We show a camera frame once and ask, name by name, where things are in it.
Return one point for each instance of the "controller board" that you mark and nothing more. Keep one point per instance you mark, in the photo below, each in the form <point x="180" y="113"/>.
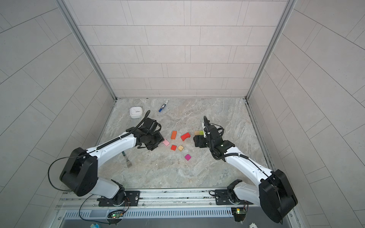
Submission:
<point x="239" y="214"/>
<point x="116" y="214"/>

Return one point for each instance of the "metal fork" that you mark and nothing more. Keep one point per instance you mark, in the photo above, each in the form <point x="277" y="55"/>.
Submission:
<point x="128" y="162"/>

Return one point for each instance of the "red arch block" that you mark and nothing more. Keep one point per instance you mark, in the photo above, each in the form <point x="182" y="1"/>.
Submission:
<point x="185" y="136"/>

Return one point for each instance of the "orange wood block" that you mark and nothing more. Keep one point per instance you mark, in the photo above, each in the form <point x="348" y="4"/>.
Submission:
<point x="174" y="134"/>

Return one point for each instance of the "pink wood block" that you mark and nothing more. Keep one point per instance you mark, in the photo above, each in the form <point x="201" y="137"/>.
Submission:
<point x="166" y="143"/>

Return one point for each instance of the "magenta cube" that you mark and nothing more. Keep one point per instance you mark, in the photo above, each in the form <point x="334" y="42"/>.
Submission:
<point x="187" y="157"/>

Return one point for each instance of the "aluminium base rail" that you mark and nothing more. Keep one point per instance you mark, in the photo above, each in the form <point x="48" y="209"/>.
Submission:
<point x="163" y="198"/>

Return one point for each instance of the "right controller board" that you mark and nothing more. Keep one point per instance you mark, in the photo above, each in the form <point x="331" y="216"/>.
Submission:
<point x="239" y="214"/>

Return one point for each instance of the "left controller board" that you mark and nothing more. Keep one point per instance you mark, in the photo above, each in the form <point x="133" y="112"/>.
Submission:
<point x="116" y="214"/>

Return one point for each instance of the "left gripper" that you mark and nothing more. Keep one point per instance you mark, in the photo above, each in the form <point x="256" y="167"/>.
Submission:
<point x="159" y="139"/>

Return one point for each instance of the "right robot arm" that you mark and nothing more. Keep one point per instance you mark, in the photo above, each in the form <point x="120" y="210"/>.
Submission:
<point x="271" y="190"/>

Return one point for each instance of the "blue whiteboard marker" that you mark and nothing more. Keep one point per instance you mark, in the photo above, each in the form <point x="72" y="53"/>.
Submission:
<point x="163" y="106"/>

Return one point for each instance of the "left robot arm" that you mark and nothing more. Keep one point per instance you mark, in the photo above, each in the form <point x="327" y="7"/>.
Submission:
<point x="80" y="173"/>

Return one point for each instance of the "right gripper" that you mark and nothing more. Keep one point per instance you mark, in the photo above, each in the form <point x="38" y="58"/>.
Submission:
<point x="201" y="138"/>

